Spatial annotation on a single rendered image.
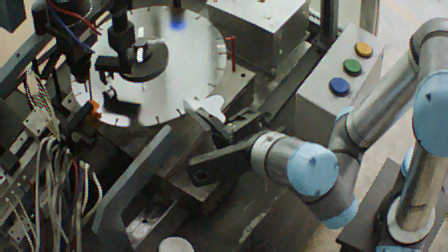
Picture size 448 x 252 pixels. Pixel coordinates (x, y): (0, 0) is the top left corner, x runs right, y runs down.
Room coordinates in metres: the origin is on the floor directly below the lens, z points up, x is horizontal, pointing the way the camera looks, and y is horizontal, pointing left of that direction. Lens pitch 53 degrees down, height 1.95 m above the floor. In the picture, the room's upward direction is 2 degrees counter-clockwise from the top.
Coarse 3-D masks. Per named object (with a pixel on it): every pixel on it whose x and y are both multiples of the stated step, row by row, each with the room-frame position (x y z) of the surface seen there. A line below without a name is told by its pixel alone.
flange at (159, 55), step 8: (152, 48) 0.93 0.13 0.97; (160, 48) 0.93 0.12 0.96; (168, 48) 0.93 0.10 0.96; (136, 56) 0.90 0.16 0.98; (144, 56) 0.90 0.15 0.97; (152, 56) 0.91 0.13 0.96; (160, 56) 0.91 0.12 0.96; (168, 56) 0.91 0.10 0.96; (144, 64) 0.89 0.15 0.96; (152, 64) 0.89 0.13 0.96; (160, 64) 0.89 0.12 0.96; (136, 72) 0.88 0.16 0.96; (144, 72) 0.87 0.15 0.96; (152, 72) 0.87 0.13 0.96
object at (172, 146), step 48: (96, 0) 0.81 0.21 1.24; (240, 96) 0.91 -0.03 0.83; (288, 96) 0.97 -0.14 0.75; (96, 144) 0.76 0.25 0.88; (144, 144) 0.79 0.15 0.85; (192, 144) 0.79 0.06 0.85; (96, 192) 0.69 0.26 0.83; (144, 192) 0.74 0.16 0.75; (192, 192) 0.70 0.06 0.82; (0, 240) 0.56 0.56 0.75; (48, 240) 0.59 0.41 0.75; (96, 240) 0.52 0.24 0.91; (144, 240) 0.62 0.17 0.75
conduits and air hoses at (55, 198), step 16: (48, 96) 0.86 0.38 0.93; (48, 144) 0.73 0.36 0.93; (48, 160) 0.70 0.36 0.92; (64, 160) 0.71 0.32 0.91; (80, 160) 0.72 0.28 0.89; (48, 176) 0.66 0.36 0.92; (64, 176) 0.67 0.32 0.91; (80, 176) 0.66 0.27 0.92; (48, 192) 0.63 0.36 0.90; (80, 192) 0.64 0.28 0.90; (32, 208) 0.63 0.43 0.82; (80, 208) 0.60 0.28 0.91; (64, 224) 0.57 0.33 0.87; (80, 224) 0.56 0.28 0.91; (80, 240) 0.53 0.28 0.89
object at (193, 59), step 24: (144, 24) 1.02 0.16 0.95; (168, 24) 1.02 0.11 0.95; (192, 24) 1.01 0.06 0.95; (96, 48) 0.97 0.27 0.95; (192, 48) 0.94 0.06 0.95; (216, 48) 0.93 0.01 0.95; (96, 72) 0.90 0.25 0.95; (168, 72) 0.88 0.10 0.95; (192, 72) 0.87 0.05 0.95; (216, 72) 0.87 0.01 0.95; (96, 96) 0.83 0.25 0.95; (120, 96) 0.83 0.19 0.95; (144, 96) 0.82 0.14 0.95; (168, 96) 0.82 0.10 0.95; (192, 96) 0.82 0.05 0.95; (120, 120) 0.77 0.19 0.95; (144, 120) 0.77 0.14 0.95; (168, 120) 0.77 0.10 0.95
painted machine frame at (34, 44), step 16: (0, 0) 0.81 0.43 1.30; (16, 0) 0.81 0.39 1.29; (0, 16) 0.82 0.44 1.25; (16, 16) 0.80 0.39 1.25; (32, 16) 0.96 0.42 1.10; (32, 48) 0.91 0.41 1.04; (16, 64) 0.87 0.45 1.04; (32, 64) 0.93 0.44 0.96; (0, 80) 0.82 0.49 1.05; (0, 96) 0.80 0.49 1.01
